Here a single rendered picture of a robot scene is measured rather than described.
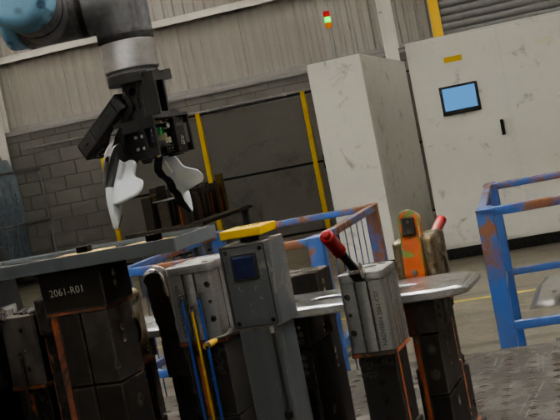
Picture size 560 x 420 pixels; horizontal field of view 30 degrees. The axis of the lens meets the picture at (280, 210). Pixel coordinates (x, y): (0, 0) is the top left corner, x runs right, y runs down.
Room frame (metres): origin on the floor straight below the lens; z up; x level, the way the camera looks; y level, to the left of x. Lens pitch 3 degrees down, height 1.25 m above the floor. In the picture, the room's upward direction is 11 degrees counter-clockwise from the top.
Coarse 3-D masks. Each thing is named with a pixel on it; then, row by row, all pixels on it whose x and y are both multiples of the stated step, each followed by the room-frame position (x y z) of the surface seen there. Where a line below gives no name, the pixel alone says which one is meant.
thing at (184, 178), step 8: (160, 160) 1.45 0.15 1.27; (168, 160) 1.44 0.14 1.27; (176, 160) 1.44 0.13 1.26; (160, 168) 1.44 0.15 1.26; (168, 168) 1.45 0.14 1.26; (176, 168) 1.45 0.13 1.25; (184, 168) 1.44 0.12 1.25; (192, 168) 1.44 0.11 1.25; (160, 176) 1.45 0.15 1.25; (168, 176) 1.45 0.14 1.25; (176, 176) 1.46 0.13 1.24; (184, 176) 1.45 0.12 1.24; (192, 176) 1.45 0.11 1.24; (200, 176) 1.44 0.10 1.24; (168, 184) 1.46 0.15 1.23; (176, 184) 1.46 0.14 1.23; (184, 184) 1.46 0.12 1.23; (192, 184) 1.46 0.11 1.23; (176, 192) 1.47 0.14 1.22; (184, 192) 1.47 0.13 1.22; (176, 200) 1.47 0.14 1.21; (184, 200) 1.47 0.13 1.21; (184, 208) 1.48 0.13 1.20; (192, 208) 1.48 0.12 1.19
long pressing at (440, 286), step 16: (448, 272) 1.71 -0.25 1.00; (464, 272) 1.68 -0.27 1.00; (400, 288) 1.64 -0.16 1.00; (416, 288) 1.61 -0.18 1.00; (432, 288) 1.56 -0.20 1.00; (448, 288) 1.55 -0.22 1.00; (464, 288) 1.56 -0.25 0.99; (304, 304) 1.67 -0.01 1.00; (320, 304) 1.62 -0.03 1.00; (336, 304) 1.60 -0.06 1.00
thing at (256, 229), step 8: (248, 224) 1.41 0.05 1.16; (256, 224) 1.38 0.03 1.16; (264, 224) 1.36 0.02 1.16; (272, 224) 1.39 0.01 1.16; (224, 232) 1.36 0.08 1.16; (232, 232) 1.36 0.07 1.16; (240, 232) 1.36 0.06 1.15; (248, 232) 1.35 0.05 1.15; (256, 232) 1.35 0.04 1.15; (264, 232) 1.36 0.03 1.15; (224, 240) 1.37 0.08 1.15; (240, 240) 1.38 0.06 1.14; (248, 240) 1.37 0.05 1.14
